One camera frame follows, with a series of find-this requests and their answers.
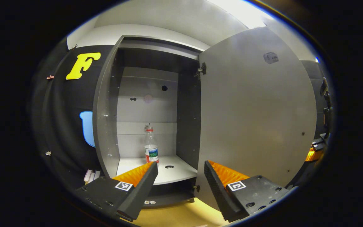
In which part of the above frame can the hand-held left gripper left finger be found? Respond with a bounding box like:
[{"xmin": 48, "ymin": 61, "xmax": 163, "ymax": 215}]
[{"xmin": 74, "ymin": 161, "xmax": 159, "ymax": 222}]

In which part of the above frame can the clear plastic bottle red cap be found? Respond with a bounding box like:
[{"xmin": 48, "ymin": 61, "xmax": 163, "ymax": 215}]
[{"xmin": 144, "ymin": 127, "xmax": 159, "ymax": 164}]

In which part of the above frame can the white cabinet shelf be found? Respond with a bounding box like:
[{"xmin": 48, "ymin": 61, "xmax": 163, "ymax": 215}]
[{"xmin": 116, "ymin": 155, "xmax": 198, "ymax": 185}]

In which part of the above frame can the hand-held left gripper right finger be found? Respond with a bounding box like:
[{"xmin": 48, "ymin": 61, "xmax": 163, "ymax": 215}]
[{"xmin": 204, "ymin": 160, "xmax": 298, "ymax": 223}]

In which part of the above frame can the beige cabinet door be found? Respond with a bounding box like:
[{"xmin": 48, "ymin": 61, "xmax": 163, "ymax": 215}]
[{"xmin": 196, "ymin": 27, "xmax": 317, "ymax": 212}]

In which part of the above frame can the grey cabinet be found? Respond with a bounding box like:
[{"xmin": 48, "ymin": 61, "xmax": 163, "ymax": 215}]
[{"xmin": 92, "ymin": 35, "xmax": 210, "ymax": 208}]

